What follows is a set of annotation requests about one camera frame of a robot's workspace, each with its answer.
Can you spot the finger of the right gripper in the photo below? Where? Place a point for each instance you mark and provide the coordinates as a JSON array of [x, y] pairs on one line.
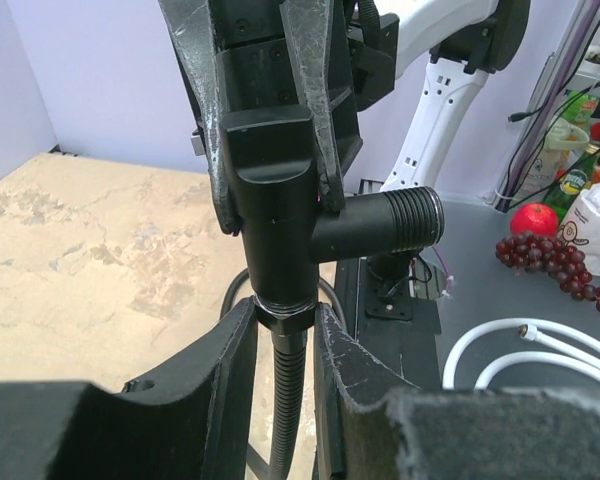
[[307, 27], [191, 31]]

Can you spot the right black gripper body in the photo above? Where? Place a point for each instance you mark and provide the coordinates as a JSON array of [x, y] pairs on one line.
[[254, 68]]

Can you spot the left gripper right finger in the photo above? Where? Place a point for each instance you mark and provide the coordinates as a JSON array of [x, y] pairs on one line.
[[373, 424]]

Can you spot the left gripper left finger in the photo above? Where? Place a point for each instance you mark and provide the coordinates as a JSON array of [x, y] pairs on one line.
[[187, 418]]

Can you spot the black angle valve fitting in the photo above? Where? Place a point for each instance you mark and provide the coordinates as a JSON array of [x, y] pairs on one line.
[[271, 162]]

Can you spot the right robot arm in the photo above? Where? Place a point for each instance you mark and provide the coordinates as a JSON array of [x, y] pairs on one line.
[[467, 41]]

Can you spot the red small object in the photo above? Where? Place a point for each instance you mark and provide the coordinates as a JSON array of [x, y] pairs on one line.
[[564, 263]]

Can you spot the red apple toy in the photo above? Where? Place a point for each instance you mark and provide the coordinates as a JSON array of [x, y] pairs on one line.
[[537, 218]]

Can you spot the toilet paper roll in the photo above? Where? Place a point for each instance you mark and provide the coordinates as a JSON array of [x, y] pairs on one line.
[[581, 227]]

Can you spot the green drink bottle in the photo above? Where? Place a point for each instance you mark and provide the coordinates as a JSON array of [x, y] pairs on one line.
[[576, 178]]

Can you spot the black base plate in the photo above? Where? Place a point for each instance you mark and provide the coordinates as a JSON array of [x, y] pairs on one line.
[[379, 294]]

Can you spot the aluminium rail frame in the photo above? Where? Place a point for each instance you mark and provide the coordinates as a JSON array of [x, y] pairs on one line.
[[559, 69]]

